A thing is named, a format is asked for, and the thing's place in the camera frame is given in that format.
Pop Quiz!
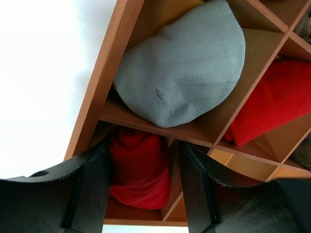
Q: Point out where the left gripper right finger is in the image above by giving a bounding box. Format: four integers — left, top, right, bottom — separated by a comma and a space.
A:
179, 142, 311, 233

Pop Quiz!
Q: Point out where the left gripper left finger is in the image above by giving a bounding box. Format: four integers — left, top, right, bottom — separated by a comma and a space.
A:
0, 140, 112, 233

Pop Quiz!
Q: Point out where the red sock with white pattern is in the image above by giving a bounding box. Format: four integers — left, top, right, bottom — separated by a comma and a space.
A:
109, 127, 171, 210

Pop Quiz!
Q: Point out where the dark brown black rolled sock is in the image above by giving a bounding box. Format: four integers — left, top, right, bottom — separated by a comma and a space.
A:
290, 134, 311, 171

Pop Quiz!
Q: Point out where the red rolled sock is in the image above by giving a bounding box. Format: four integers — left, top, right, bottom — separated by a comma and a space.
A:
223, 59, 311, 146

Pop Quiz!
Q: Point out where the light blue rolled sock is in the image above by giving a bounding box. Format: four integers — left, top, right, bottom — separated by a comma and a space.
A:
114, 0, 246, 128

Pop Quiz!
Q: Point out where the orange wooden compartment tray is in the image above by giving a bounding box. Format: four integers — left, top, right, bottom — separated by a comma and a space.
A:
65, 0, 311, 226

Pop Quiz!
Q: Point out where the beige brown striped rolled sock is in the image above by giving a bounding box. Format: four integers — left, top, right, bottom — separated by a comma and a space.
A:
294, 16, 311, 44

